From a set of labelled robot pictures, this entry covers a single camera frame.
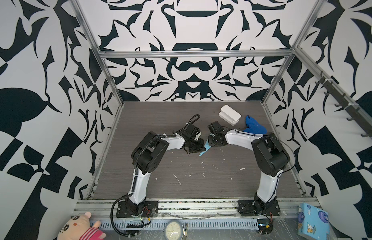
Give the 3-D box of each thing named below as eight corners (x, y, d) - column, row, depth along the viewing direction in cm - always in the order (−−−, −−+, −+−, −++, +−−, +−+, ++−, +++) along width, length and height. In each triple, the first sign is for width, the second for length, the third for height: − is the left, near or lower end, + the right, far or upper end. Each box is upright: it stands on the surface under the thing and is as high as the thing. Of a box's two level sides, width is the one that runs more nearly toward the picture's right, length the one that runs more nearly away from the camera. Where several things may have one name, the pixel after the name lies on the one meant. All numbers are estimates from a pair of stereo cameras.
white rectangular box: (232, 126, 108) (235, 120, 102) (217, 114, 115) (219, 108, 109) (239, 121, 111) (242, 114, 105) (224, 109, 118) (226, 103, 112)
